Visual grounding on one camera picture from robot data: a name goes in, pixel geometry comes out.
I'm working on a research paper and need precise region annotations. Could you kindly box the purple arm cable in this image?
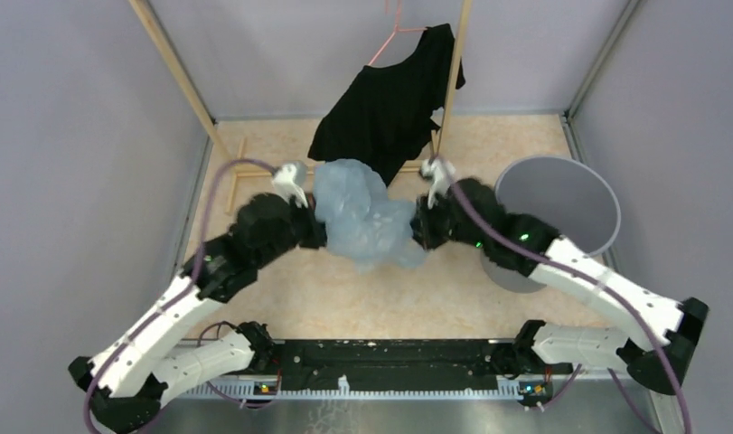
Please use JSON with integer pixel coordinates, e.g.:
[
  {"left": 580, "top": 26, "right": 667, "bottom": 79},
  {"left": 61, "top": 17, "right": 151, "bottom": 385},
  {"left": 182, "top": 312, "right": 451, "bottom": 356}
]
[
  {"left": 81, "top": 157, "right": 280, "bottom": 434},
  {"left": 435, "top": 158, "right": 693, "bottom": 434}
]

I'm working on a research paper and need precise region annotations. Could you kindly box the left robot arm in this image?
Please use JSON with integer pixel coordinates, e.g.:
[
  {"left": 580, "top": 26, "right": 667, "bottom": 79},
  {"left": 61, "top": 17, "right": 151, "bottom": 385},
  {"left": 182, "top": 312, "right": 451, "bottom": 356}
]
[{"left": 69, "top": 193, "right": 326, "bottom": 433}]

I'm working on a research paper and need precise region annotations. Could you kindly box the wooden clothes rack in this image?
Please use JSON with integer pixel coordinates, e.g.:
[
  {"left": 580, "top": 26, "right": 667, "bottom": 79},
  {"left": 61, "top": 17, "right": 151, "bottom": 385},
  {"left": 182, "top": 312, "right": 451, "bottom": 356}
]
[{"left": 127, "top": 0, "right": 474, "bottom": 217}]

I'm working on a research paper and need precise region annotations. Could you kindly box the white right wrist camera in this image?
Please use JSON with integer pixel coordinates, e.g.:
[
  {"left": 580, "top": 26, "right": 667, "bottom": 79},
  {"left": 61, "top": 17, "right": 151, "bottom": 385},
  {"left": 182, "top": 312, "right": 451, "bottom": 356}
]
[{"left": 419, "top": 156, "right": 456, "bottom": 209}]

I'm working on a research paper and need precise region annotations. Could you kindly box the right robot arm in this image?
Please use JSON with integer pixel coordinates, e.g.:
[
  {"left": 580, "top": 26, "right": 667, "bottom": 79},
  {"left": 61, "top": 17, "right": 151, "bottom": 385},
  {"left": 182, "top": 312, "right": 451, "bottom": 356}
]
[{"left": 410, "top": 178, "right": 710, "bottom": 396}]

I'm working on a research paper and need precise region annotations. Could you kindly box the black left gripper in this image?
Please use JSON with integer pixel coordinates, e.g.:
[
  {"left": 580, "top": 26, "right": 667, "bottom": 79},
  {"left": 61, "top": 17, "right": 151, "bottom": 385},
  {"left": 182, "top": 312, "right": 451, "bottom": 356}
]
[{"left": 255, "top": 192, "right": 343, "bottom": 269}]

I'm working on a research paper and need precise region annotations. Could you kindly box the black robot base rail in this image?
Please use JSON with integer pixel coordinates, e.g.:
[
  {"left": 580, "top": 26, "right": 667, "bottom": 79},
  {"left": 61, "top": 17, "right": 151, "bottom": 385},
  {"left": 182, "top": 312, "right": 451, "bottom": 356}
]
[{"left": 217, "top": 338, "right": 574, "bottom": 394}]

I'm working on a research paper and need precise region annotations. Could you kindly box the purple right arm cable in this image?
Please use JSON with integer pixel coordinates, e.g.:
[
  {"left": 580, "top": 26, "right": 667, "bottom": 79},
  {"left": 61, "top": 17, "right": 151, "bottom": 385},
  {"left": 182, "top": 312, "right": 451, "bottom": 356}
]
[{"left": 435, "top": 158, "right": 693, "bottom": 434}]

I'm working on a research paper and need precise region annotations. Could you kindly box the grey plastic trash bin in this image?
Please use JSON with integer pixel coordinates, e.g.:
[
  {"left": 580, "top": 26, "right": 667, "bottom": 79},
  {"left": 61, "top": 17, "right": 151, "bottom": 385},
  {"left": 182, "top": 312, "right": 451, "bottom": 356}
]
[{"left": 494, "top": 155, "right": 621, "bottom": 257}]

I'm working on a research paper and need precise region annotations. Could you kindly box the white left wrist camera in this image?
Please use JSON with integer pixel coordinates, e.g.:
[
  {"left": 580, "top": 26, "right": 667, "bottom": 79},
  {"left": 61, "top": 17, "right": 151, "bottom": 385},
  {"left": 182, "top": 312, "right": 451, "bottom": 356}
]
[{"left": 271, "top": 161, "right": 309, "bottom": 208}]

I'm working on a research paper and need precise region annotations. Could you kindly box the black t-shirt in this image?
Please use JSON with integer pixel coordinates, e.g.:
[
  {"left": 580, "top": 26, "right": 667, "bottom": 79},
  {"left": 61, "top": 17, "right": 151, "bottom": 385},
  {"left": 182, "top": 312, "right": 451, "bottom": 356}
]
[{"left": 307, "top": 24, "right": 456, "bottom": 184}]

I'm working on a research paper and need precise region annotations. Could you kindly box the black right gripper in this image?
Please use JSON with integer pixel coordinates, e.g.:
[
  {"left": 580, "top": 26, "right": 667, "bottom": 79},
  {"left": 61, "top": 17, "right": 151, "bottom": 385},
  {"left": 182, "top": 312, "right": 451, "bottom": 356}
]
[{"left": 404, "top": 188, "right": 488, "bottom": 252}]

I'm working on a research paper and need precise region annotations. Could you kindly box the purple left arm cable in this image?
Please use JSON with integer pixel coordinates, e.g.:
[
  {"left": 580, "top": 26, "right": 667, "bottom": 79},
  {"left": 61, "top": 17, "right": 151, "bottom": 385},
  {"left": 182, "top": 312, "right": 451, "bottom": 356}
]
[{"left": 81, "top": 157, "right": 280, "bottom": 434}]

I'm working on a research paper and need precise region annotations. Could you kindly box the pink clothes hanger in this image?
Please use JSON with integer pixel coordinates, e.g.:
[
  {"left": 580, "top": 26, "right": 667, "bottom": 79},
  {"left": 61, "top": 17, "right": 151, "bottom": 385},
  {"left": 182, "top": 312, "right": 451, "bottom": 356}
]
[{"left": 366, "top": 0, "right": 426, "bottom": 67}]

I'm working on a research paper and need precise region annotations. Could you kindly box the light blue trash bag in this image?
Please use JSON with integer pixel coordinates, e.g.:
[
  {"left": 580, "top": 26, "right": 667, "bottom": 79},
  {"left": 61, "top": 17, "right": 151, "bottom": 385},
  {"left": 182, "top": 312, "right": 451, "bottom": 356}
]
[{"left": 313, "top": 159, "right": 427, "bottom": 272}]

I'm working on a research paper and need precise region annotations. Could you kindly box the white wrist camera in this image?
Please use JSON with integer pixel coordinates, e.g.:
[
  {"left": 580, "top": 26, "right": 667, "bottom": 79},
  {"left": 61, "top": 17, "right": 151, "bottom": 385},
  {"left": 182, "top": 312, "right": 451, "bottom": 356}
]
[
  {"left": 271, "top": 161, "right": 309, "bottom": 208},
  {"left": 419, "top": 156, "right": 456, "bottom": 209}
]

